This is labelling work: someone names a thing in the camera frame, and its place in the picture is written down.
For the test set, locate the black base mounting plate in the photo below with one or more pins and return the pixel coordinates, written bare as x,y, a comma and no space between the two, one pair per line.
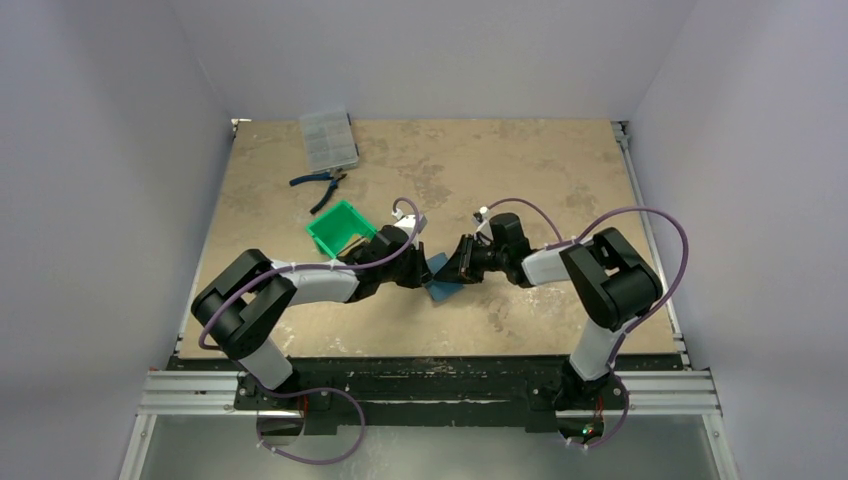
513,391

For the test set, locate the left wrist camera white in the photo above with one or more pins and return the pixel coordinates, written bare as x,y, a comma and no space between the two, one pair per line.
412,224

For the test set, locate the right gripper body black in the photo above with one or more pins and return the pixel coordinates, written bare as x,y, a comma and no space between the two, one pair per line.
469,258

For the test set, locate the blue card holder wallet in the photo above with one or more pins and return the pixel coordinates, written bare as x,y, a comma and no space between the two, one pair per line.
440,291

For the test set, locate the clear plastic organizer box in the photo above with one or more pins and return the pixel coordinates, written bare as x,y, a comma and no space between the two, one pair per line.
328,140

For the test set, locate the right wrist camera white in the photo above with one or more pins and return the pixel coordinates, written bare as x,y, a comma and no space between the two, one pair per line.
483,231

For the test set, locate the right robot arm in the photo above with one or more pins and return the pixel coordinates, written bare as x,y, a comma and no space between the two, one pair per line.
615,285

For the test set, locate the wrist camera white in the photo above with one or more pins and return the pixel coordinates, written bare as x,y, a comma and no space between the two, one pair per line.
483,231
412,224

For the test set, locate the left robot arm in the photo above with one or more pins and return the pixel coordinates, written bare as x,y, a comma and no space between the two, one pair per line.
240,308

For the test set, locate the green plastic bin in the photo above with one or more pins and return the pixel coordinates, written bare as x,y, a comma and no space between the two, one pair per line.
333,230

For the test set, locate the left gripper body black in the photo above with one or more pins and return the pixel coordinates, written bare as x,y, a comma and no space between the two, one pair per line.
406,273

